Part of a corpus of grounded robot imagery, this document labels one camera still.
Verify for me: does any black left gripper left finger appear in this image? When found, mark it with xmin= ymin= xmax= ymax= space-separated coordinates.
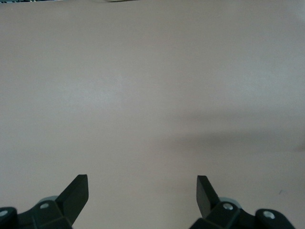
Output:
xmin=19 ymin=174 xmax=89 ymax=229

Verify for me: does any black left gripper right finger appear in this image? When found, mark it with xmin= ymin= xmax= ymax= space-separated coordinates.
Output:
xmin=190 ymin=176 xmax=257 ymax=229

